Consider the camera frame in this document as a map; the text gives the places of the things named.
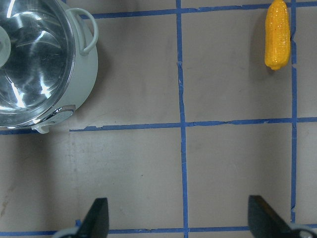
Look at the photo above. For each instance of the pale green steel pot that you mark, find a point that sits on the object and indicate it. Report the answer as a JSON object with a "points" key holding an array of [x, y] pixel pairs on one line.
{"points": [[84, 73]]}

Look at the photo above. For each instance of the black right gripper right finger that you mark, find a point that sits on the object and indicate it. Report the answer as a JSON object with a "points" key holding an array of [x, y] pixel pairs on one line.
{"points": [[264, 222]]}

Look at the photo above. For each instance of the yellow plastic corn cob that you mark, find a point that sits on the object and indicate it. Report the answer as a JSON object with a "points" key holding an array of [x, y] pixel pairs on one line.
{"points": [[277, 36]]}

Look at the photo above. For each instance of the glass pot lid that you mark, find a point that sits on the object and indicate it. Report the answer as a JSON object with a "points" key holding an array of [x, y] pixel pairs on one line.
{"points": [[37, 54]]}

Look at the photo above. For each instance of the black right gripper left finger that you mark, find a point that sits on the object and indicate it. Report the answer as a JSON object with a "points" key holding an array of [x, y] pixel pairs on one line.
{"points": [[96, 222]]}

